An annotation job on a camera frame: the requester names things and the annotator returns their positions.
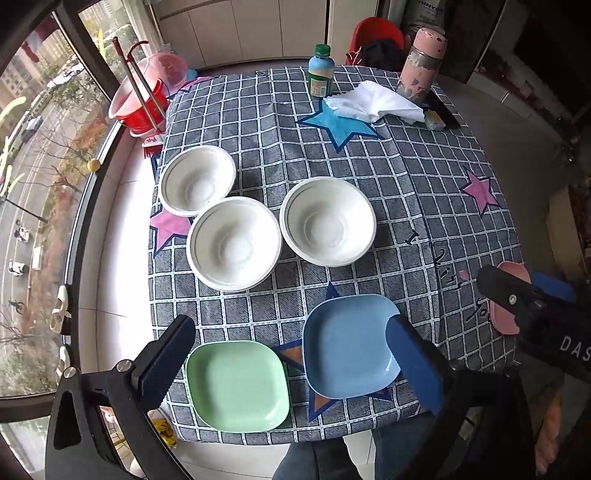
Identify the pink square plate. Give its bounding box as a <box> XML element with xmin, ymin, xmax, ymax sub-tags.
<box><xmin>489</xmin><ymin>261</ymin><xmax>531</xmax><ymax>336</ymax></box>

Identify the blue square plate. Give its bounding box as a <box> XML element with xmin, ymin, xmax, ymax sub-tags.
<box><xmin>301</xmin><ymin>294</ymin><xmax>401</xmax><ymax>400</ymax></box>

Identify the green square plate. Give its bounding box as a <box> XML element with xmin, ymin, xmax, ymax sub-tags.
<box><xmin>185</xmin><ymin>340</ymin><xmax>290</xmax><ymax>434</ymax></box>

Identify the white bowl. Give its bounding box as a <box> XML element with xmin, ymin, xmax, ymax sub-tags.
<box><xmin>186</xmin><ymin>196</ymin><xmax>283</xmax><ymax>292</ymax></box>
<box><xmin>280</xmin><ymin>177</ymin><xmax>377</xmax><ymax>268</ymax></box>
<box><xmin>158</xmin><ymin>146</ymin><xmax>236</xmax><ymax>218</ymax></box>

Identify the person's right hand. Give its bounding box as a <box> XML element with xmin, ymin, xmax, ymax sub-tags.
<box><xmin>535</xmin><ymin>391</ymin><xmax>562</xmax><ymax>474</ymax></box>

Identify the yellow sponge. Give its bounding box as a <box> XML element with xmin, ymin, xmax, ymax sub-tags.
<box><xmin>425</xmin><ymin>109</ymin><xmax>446</xmax><ymax>131</ymax></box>

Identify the white cloth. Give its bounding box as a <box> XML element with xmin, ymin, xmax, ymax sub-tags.
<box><xmin>325</xmin><ymin>81</ymin><xmax>425</xmax><ymax>124</ymax></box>

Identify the pink thermos flask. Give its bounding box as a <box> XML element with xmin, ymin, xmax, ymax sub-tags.
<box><xmin>397</xmin><ymin>27</ymin><xmax>448</xmax><ymax>105</ymax></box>

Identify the red chair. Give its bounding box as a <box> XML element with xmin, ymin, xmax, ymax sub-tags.
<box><xmin>345</xmin><ymin>17</ymin><xmax>408</xmax><ymax>72</ymax></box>

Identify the green capped bottle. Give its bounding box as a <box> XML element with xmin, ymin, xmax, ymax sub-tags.
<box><xmin>307</xmin><ymin>44</ymin><xmax>335</xmax><ymax>98</ymax></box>

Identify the red plastic bucket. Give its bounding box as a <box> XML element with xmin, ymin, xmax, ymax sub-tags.
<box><xmin>108</xmin><ymin>59</ymin><xmax>168</xmax><ymax>136</ymax></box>

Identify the pink plastic basin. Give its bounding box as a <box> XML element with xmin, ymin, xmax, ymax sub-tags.
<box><xmin>149</xmin><ymin>52</ymin><xmax>188</xmax><ymax>95</ymax></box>

